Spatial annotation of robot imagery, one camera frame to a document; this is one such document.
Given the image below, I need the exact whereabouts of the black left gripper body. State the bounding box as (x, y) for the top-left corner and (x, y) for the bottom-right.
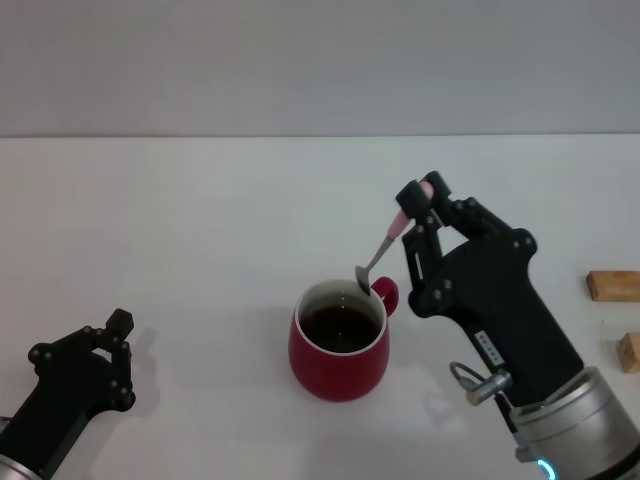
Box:
(0, 348), (115, 474)

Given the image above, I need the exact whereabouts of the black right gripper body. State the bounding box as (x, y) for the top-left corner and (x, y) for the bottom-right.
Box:
(430, 238), (585, 407)

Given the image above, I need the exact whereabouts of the pink handled metal spoon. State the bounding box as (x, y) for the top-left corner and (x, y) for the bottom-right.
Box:
(354, 180), (436, 297)

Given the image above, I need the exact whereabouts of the red ceramic cup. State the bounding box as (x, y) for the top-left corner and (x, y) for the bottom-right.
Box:
(287, 276), (401, 403)

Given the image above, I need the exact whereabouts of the dark coffee liquid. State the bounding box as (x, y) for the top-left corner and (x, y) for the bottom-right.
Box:
(299, 305), (381, 354)

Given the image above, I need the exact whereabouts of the long wooden block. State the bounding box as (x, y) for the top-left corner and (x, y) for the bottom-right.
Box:
(585, 270), (640, 303)

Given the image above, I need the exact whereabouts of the short wooden block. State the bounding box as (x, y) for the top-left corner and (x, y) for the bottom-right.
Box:
(616, 331), (640, 376)

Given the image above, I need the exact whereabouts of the silver wrist cable plug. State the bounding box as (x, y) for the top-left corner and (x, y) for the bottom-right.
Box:
(449, 360), (513, 407)

